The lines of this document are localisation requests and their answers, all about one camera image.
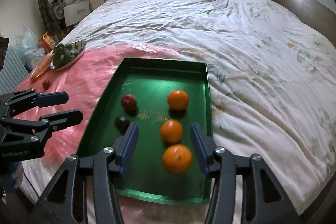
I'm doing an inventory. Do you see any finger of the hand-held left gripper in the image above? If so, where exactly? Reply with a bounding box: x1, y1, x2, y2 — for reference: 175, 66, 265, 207
0, 109, 84, 134
0, 90, 69, 115

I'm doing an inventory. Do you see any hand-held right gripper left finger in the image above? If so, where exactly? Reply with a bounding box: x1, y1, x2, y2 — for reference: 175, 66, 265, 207
31, 122, 139, 224

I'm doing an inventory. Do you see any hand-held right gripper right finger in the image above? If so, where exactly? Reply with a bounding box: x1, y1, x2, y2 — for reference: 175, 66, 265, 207
190, 122, 302, 224

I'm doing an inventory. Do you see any orange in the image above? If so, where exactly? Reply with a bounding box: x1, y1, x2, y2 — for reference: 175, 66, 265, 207
160, 119, 184, 144
167, 90, 190, 111
162, 144, 193, 174

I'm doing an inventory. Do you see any dark purple plum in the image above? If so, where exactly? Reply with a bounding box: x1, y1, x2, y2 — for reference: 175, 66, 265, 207
114, 116, 130, 133

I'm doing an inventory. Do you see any green tray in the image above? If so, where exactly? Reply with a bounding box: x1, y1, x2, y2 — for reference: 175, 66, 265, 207
76, 57, 213, 206

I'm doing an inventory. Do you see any blue and white cloth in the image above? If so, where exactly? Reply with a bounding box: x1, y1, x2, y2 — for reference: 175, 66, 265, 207
0, 161, 24, 193

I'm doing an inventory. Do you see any pink plastic sheet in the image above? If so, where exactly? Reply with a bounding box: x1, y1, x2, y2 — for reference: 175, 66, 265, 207
12, 44, 181, 224

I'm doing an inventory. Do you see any clear plastic bag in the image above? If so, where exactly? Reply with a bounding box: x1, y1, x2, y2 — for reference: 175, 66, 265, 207
26, 48, 46, 67

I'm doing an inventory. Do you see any green spinach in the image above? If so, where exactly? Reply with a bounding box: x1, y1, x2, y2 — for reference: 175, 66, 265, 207
52, 43, 80, 65

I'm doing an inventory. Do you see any light blue suitcase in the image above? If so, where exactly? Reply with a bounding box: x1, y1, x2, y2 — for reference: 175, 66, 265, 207
0, 46, 29, 93

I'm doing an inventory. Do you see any red yellow packet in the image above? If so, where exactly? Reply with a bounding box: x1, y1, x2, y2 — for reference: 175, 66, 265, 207
37, 32, 57, 54

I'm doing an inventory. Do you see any metal plate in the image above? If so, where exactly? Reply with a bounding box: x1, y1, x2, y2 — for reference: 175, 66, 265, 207
50, 40, 87, 71

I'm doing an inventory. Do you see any bluish plastic bag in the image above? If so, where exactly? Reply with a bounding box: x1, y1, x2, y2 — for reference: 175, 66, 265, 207
14, 24, 40, 56

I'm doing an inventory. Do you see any white paper bag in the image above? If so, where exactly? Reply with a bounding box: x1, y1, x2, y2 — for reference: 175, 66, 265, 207
64, 0, 91, 26

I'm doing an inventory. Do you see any hanging plaid clothing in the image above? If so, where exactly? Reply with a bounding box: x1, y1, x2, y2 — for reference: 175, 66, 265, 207
37, 0, 57, 30

